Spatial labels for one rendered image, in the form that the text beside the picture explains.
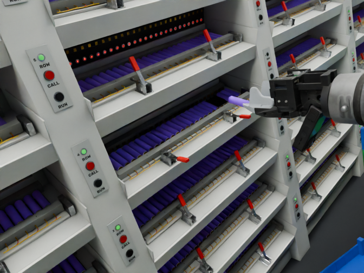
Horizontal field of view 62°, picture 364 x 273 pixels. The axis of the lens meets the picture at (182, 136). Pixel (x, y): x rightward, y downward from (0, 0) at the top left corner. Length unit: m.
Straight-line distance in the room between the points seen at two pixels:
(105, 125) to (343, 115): 0.47
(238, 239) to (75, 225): 0.59
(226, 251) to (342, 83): 0.68
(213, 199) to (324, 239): 0.74
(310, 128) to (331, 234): 1.00
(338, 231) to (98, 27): 1.33
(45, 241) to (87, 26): 0.45
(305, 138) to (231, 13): 0.56
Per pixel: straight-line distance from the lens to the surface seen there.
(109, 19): 0.71
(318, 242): 1.56
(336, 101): 0.58
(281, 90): 0.64
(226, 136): 0.94
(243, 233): 1.12
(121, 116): 0.70
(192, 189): 0.96
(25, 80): 0.62
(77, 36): 0.68
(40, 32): 0.64
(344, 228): 1.63
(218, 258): 1.06
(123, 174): 0.77
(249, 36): 1.06
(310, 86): 0.63
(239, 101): 0.75
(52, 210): 0.73
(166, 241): 0.87
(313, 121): 0.64
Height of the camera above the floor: 1.07
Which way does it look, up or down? 20 degrees down
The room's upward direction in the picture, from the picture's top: 18 degrees counter-clockwise
